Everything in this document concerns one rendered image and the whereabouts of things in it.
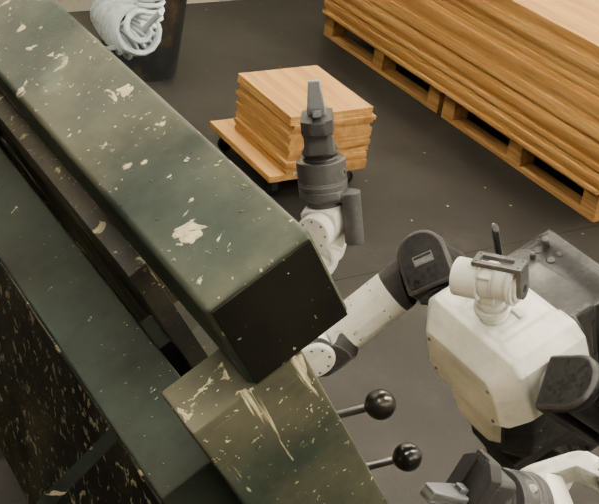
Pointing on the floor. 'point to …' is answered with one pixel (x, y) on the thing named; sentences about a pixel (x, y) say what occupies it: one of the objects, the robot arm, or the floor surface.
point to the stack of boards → (516, 80)
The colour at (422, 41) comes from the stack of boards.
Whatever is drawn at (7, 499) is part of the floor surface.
